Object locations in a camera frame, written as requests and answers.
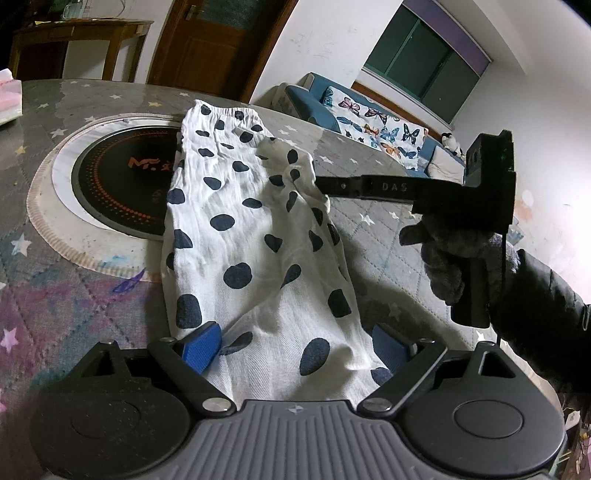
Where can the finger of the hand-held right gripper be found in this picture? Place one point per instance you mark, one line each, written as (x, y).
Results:
(341, 186)

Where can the black white plush toy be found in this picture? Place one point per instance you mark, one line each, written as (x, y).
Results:
(450, 143)

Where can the pink white tissue pack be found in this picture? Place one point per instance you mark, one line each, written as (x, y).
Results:
(10, 97)

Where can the brown wooden door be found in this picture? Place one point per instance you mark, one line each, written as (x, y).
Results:
(207, 55)

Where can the purple window valance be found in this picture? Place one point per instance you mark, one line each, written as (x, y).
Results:
(452, 32)

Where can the blue sofa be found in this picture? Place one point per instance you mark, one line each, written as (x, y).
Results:
(300, 94)

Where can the wooden side table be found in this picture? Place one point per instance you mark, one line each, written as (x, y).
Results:
(92, 30)

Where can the green framed window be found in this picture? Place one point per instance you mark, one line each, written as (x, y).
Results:
(415, 60)

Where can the white polka dot pants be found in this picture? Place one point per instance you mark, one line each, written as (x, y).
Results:
(258, 258)

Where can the person's right hand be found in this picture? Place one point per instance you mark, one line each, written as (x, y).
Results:
(443, 251)

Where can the black round induction cooker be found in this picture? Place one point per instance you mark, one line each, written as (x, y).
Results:
(111, 184)

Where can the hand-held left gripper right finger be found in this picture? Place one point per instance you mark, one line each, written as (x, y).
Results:
(390, 347)

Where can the grey cushion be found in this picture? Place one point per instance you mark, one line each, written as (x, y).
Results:
(445, 165)

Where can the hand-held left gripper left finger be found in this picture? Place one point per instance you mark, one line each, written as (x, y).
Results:
(202, 347)

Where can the butterfly print blanket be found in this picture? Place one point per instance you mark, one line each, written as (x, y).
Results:
(369, 120)

